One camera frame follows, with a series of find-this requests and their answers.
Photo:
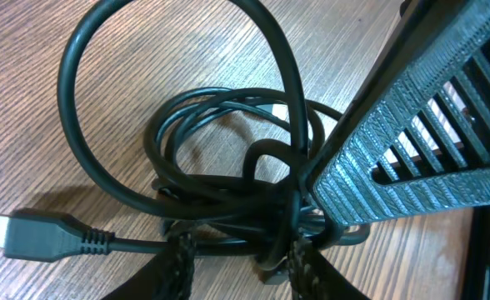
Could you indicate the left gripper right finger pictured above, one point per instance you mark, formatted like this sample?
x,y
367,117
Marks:
x,y
313,277

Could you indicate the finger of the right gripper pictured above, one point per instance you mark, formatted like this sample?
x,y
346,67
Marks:
x,y
416,138

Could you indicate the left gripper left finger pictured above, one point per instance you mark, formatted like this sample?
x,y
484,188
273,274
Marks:
x,y
168,276

